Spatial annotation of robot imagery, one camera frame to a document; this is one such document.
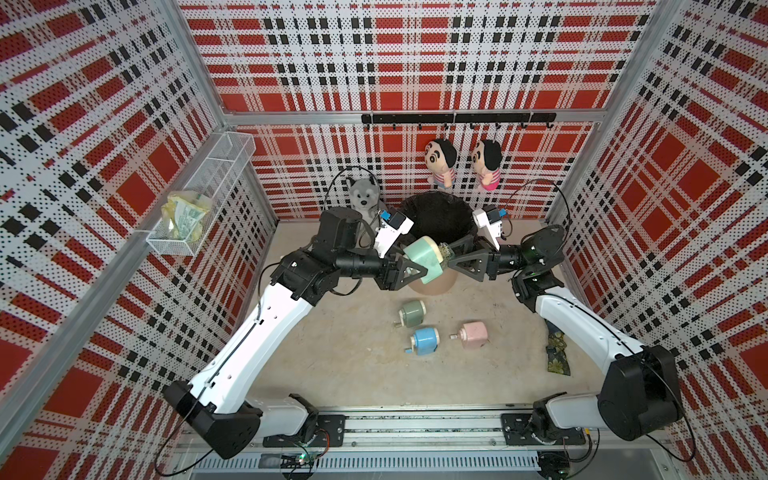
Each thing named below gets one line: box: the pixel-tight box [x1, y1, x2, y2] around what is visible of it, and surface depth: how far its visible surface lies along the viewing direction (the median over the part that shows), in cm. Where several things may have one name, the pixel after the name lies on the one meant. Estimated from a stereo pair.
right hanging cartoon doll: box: [472, 139, 503, 191], surface depth 96 cm
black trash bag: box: [398, 190, 478, 243], surface depth 93 cm
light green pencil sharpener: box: [403, 235, 444, 285], surface depth 60 cm
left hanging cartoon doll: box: [425, 139, 458, 188], surface depth 95 cm
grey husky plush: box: [350, 177, 380, 225], surface depth 108 cm
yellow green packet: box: [161, 191, 213, 242], surface depth 65 cm
